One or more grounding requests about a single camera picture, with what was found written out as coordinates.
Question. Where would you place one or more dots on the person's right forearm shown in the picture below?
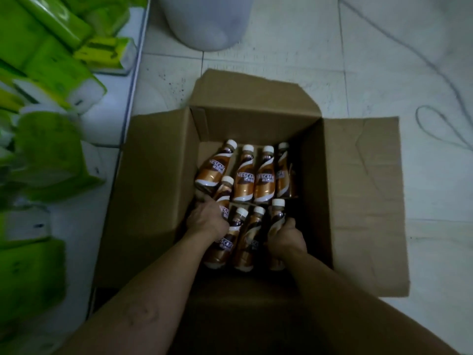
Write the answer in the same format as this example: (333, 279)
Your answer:
(351, 310)

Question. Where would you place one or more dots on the brown cardboard box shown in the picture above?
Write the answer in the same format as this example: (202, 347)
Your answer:
(362, 181)

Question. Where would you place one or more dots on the person's right hand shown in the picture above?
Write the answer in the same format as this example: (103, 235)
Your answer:
(288, 240)

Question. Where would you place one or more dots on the person's left hand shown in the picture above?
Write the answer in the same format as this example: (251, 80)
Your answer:
(207, 221)

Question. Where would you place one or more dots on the pile of green tissue packets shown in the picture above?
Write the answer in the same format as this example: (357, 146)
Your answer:
(48, 66)

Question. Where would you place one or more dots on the group of Nescafe coffee bottles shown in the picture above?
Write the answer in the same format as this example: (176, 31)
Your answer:
(264, 177)

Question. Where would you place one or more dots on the white plastic bucket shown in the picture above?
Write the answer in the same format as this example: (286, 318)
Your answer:
(207, 22)

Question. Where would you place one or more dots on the person's left forearm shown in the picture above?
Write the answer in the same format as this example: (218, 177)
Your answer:
(148, 303)

